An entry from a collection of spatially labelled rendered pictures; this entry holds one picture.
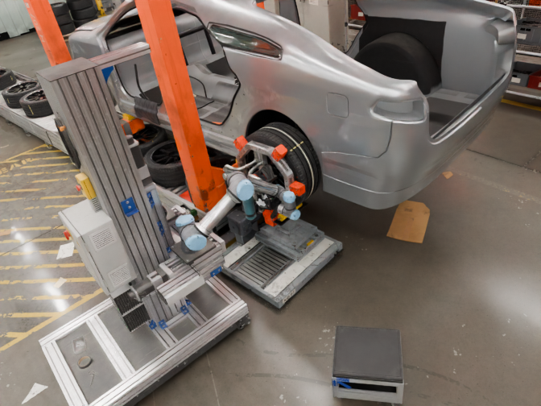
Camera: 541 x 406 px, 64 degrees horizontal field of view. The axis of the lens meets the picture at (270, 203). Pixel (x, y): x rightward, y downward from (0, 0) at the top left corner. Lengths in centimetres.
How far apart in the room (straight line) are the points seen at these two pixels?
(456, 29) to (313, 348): 287
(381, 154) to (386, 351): 118
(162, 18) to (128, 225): 132
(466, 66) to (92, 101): 314
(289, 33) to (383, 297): 203
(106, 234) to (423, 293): 230
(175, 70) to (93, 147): 94
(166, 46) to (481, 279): 284
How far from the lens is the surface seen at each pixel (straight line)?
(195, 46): 576
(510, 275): 384
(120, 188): 262
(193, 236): 260
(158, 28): 305
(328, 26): 784
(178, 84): 317
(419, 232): 407
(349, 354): 277
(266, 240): 380
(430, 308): 348
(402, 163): 284
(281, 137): 318
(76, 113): 241
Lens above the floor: 263
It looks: 36 degrees down
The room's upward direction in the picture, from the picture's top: 9 degrees counter-clockwise
